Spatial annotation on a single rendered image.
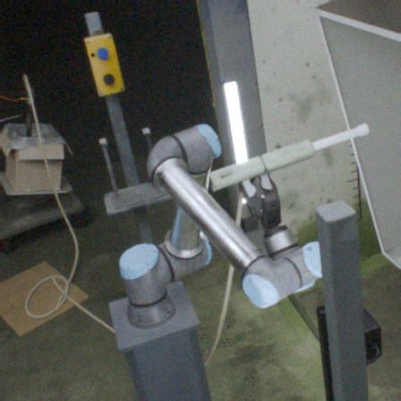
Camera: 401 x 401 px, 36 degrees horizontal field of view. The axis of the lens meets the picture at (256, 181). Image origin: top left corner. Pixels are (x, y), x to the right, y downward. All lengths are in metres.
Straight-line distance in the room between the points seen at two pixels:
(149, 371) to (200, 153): 0.94
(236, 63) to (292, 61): 0.27
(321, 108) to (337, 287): 2.16
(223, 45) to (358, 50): 0.65
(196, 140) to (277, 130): 1.16
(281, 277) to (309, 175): 1.68
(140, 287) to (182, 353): 0.31
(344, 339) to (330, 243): 0.19
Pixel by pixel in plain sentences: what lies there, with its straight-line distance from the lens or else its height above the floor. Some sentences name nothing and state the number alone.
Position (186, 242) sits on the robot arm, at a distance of 2.27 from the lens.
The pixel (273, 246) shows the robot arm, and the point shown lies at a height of 1.19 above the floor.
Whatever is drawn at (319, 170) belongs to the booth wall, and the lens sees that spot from 3.20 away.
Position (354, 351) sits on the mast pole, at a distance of 1.08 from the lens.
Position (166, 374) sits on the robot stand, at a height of 0.45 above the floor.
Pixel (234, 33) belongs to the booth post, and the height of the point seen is 1.48.
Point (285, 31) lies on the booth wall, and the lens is 2.91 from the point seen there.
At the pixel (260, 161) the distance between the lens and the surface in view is 1.72.
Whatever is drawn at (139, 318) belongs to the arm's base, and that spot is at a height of 0.68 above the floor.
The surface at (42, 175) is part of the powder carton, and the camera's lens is 4.42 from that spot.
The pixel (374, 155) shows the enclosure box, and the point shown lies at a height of 0.97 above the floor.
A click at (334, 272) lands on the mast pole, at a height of 1.55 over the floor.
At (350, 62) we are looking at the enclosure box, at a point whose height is 1.40.
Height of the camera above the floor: 2.11
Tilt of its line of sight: 26 degrees down
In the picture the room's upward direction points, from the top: 8 degrees counter-clockwise
